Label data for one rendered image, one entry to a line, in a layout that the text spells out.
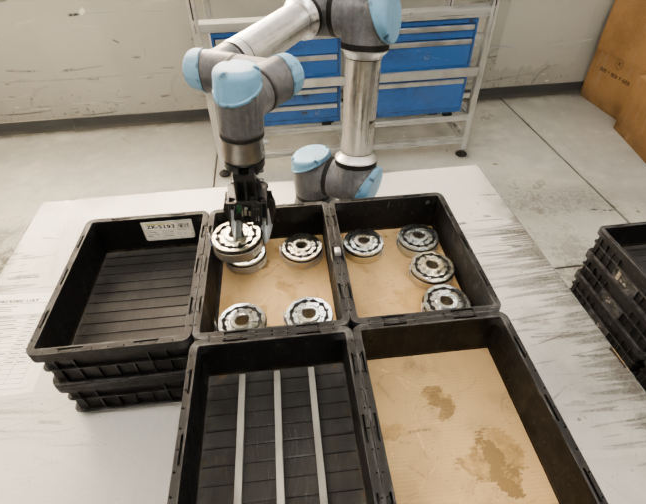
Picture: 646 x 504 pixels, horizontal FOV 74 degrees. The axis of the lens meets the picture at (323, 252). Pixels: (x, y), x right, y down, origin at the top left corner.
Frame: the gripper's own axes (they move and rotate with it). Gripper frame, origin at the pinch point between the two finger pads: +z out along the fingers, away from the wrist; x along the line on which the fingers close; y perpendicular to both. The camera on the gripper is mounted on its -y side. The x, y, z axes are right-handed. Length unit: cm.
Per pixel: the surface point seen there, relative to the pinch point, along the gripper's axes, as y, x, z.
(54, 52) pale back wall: -270, -148, 51
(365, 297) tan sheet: 5.0, 24.7, 15.5
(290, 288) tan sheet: 0.1, 7.6, 16.6
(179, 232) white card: -18.3, -19.9, 13.4
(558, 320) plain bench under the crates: 7, 75, 26
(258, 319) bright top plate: 11.1, 0.4, 13.7
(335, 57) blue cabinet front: -188, 42, 26
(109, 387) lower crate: 20.0, -29.9, 21.6
